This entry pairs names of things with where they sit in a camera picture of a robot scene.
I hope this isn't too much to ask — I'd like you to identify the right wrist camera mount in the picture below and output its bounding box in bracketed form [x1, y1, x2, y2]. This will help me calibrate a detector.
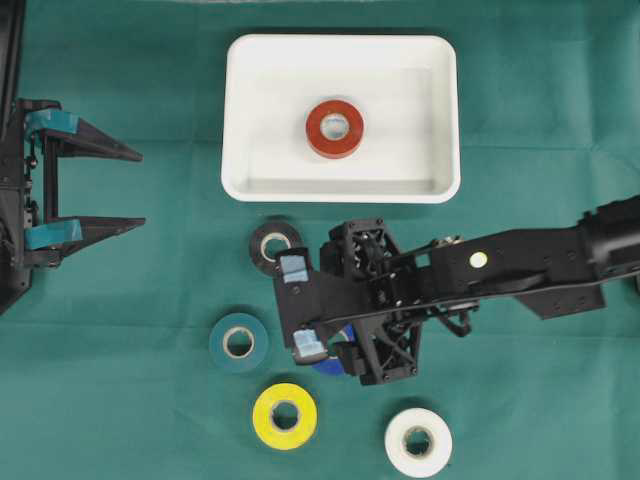
[273, 247, 380, 366]

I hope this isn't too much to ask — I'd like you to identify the black tape roll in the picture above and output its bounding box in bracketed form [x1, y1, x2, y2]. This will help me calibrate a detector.
[248, 216, 303, 277]

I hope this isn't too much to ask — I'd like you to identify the white tape roll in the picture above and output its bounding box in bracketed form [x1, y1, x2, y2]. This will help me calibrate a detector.
[384, 408, 453, 479]

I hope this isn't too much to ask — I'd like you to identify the white plastic tray case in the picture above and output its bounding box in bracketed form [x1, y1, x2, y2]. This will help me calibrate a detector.
[221, 34, 461, 204]

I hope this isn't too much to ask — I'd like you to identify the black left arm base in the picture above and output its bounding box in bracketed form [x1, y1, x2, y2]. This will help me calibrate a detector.
[1, 1, 31, 312]

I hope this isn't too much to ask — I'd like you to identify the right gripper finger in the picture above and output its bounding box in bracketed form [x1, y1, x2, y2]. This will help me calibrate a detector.
[320, 240, 344, 277]
[333, 340, 373, 375]

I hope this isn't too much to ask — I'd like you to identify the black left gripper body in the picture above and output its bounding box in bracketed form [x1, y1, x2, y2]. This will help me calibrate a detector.
[1, 99, 63, 290]

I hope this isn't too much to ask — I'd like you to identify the green table cloth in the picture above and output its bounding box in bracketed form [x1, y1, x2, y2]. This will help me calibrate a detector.
[1, 1, 639, 479]

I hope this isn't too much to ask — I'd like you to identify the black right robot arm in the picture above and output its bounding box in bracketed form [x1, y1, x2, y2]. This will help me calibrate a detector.
[315, 197, 639, 385]

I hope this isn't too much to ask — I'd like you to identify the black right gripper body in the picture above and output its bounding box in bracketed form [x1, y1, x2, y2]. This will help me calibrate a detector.
[319, 217, 481, 387]

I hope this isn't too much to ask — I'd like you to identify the red tape roll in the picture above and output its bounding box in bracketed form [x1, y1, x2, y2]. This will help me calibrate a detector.
[305, 99, 364, 159]

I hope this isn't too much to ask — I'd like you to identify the teal tape roll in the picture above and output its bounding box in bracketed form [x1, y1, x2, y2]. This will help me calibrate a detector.
[209, 312, 269, 373]

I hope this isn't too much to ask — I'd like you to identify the yellow tape roll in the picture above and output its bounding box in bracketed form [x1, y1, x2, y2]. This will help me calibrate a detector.
[252, 383, 318, 451]

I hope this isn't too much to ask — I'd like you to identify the blue tape roll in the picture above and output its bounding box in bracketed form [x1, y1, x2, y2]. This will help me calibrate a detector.
[312, 325, 355, 376]

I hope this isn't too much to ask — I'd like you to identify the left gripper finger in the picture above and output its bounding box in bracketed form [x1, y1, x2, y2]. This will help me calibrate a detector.
[25, 110, 143, 161]
[25, 217, 146, 250]

